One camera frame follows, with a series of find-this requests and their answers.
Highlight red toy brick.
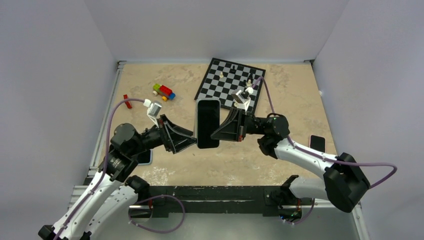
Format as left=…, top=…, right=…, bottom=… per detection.
left=123, top=94, right=133, bottom=109

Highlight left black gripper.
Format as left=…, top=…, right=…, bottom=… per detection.
left=128, top=113, right=198, bottom=156

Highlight colourful toy brick car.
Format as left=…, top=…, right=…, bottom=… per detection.
left=152, top=83, right=176, bottom=102

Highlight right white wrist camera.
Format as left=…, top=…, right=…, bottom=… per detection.
left=231, top=87, right=254, bottom=112

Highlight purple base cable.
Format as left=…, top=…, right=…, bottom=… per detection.
left=128, top=194, right=186, bottom=234

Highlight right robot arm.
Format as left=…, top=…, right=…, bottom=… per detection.
left=210, top=108, right=371, bottom=213

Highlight phone in pink case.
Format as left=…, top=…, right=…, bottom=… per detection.
left=308, top=134, right=326, bottom=153

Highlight white chess piece right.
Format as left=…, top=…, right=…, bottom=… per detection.
left=245, top=79, right=252, bottom=87

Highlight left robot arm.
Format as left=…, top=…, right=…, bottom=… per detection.
left=38, top=115, right=196, bottom=240

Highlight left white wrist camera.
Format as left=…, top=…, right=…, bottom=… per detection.
left=143, top=99, right=162, bottom=127

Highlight black chess piece right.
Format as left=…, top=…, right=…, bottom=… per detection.
left=242, top=73, right=254, bottom=87

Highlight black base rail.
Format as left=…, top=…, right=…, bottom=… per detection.
left=128, top=186, right=312, bottom=219

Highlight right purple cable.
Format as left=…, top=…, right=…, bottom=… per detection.
left=252, top=76, right=398, bottom=190

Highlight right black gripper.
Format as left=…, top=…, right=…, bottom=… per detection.
left=209, top=108, right=266, bottom=143

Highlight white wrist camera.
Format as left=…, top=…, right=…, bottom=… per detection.
left=143, top=99, right=162, bottom=127
left=231, top=87, right=254, bottom=112

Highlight black grey chessboard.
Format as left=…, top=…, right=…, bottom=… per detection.
left=194, top=57, right=266, bottom=109

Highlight clear phone case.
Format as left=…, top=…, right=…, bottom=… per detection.
left=194, top=97, right=221, bottom=141

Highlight black phone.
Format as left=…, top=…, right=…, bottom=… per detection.
left=195, top=98, right=221, bottom=149

